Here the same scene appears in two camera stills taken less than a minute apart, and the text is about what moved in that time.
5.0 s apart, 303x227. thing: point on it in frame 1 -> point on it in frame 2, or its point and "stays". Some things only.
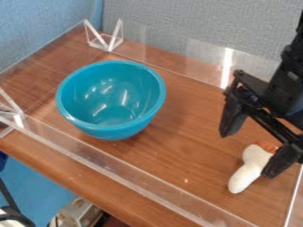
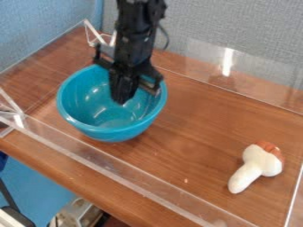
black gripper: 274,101 -> 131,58
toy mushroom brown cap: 256,155 stays
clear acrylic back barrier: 207,58 stays
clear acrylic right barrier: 295,216 stays
